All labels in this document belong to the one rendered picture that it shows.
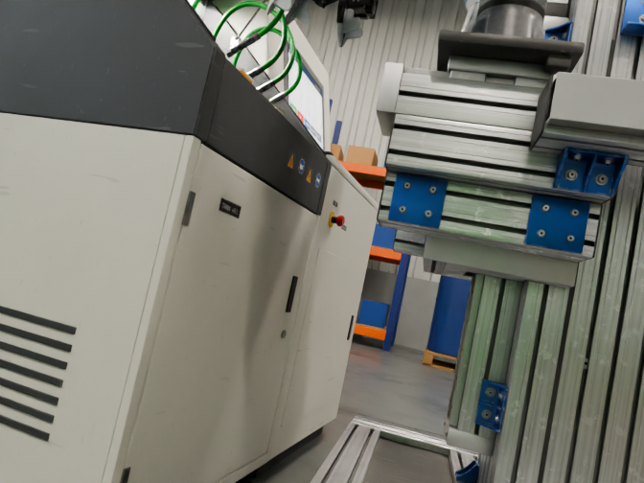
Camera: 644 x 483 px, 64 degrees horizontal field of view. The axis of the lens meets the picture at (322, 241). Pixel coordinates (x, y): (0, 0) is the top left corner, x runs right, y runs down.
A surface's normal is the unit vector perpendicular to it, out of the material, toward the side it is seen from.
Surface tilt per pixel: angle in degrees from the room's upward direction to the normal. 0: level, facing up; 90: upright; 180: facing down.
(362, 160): 90
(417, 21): 90
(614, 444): 90
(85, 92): 90
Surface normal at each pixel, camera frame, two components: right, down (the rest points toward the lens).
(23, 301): -0.30, -0.14
